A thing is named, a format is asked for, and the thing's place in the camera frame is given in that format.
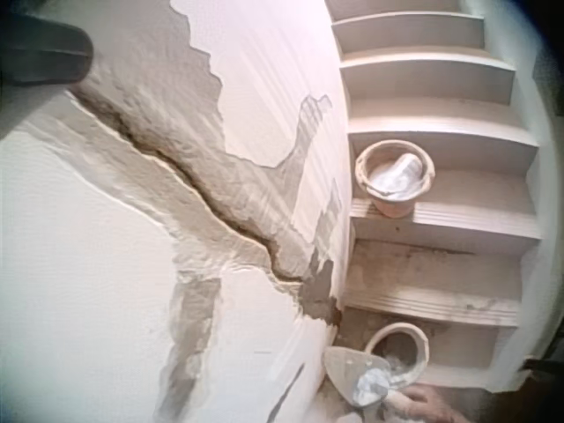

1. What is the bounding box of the person's right hand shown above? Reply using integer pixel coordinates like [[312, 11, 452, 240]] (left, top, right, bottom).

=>
[[386, 382, 462, 423]]

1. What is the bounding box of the metal plastering trowel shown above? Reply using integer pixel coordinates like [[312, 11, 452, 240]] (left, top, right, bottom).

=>
[[323, 345, 412, 423]]

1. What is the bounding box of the white plaster in bucket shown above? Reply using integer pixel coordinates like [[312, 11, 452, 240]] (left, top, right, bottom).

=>
[[383, 352, 419, 385]]

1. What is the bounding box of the white plaster lump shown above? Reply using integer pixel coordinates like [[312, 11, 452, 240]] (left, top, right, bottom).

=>
[[353, 367, 391, 407]]

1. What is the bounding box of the plaster-stained mixing bucket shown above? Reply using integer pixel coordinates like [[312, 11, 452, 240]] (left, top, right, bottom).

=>
[[363, 322, 431, 390]]

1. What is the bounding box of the plaster-stained bucket with bag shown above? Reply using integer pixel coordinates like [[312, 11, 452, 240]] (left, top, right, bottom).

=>
[[354, 139, 436, 219]]

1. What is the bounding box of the white plastic bag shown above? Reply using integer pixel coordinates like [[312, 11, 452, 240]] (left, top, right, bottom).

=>
[[368, 152, 426, 197]]

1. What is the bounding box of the white staircase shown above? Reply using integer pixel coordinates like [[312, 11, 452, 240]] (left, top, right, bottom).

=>
[[324, 0, 545, 385]]

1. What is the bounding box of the dark grey handrail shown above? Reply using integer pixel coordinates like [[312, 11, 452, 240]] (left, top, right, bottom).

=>
[[0, 12, 95, 87]]

